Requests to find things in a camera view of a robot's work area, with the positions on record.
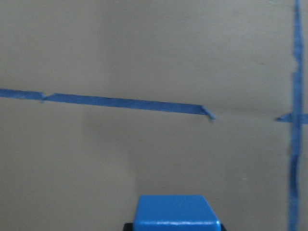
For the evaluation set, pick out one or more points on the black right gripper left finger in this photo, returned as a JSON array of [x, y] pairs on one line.
[[128, 227]]

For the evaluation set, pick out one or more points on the blue wooden cube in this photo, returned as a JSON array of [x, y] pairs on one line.
[[174, 213]]

